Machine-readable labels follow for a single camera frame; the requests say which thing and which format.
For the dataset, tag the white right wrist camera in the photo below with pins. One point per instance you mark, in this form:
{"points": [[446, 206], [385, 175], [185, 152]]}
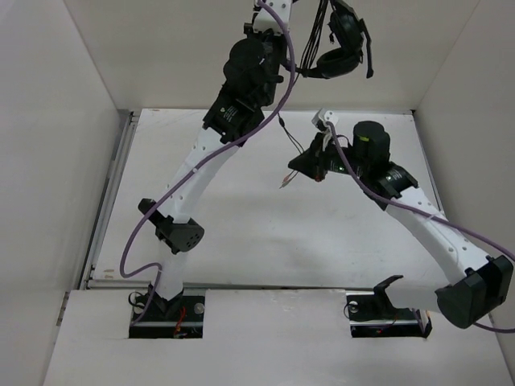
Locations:
{"points": [[325, 120]]}

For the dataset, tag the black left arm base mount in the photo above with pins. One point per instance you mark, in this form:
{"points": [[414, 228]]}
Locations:
{"points": [[184, 319]]}

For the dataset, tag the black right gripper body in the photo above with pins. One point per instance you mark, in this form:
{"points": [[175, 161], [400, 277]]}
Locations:
{"points": [[335, 162]]}

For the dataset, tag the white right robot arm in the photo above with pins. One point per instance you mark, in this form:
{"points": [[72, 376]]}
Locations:
{"points": [[478, 271]]}

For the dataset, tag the white front cover board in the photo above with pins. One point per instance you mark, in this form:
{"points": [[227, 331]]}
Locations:
{"points": [[255, 337]]}

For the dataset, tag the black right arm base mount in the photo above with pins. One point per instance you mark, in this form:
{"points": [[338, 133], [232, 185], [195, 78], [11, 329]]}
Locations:
{"points": [[371, 318]]}

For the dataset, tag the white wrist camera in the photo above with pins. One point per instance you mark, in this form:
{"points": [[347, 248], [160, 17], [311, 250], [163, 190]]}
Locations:
{"points": [[325, 120], [272, 16]]}

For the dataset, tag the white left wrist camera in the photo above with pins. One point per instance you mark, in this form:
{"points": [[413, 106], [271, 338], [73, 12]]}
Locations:
{"points": [[272, 16]]}

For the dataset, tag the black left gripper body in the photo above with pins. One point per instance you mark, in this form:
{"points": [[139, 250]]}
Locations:
{"points": [[274, 47]]}

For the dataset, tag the black over-ear headphones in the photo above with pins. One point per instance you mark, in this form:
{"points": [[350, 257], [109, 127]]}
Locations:
{"points": [[350, 36]]}

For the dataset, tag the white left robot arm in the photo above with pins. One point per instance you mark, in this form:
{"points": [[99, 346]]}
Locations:
{"points": [[251, 77]]}

